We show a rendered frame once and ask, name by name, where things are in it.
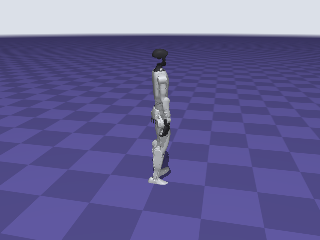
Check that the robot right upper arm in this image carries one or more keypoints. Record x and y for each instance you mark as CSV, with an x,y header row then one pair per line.
x,y
162,81

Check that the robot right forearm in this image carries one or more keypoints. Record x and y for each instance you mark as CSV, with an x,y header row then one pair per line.
x,y
166,110

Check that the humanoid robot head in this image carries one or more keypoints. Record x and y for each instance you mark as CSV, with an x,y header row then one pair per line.
x,y
160,54

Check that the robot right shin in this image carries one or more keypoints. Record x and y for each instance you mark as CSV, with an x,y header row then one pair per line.
x,y
157,163

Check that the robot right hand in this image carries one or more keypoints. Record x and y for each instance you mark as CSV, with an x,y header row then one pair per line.
x,y
166,128

